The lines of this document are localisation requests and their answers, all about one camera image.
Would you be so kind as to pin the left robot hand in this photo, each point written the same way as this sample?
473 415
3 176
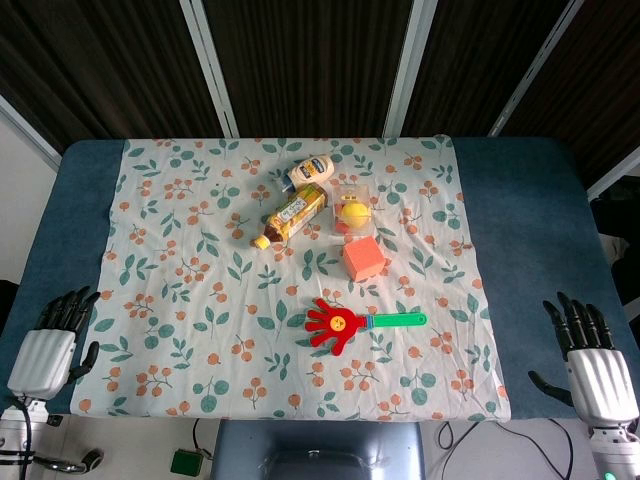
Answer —
42 356

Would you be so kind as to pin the grey robot base chair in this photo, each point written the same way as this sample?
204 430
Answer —
317 450

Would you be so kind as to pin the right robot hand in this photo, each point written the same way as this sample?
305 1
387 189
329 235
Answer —
595 376

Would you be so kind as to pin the orange foam cube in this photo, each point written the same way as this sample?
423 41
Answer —
364 258

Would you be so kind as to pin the green square box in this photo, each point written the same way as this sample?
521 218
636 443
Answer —
186 462

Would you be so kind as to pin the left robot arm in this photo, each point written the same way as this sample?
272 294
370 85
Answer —
15 440

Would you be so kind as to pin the tea bottle with yellow cap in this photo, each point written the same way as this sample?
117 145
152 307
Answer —
295 213

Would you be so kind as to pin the blue table cover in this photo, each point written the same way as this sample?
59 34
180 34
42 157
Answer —
530 260

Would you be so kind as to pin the floral patterned tablecloth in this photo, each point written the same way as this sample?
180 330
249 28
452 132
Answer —
295 300

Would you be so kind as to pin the black caster wheel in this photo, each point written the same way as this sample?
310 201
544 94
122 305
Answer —
93 458

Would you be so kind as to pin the red hand clapper toy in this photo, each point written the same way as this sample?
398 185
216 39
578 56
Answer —
345 325

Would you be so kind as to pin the white mayonnaise squeeze bottle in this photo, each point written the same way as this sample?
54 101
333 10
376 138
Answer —
307 171

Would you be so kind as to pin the clear box with yellow toy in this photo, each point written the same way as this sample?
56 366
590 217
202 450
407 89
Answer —
353 211

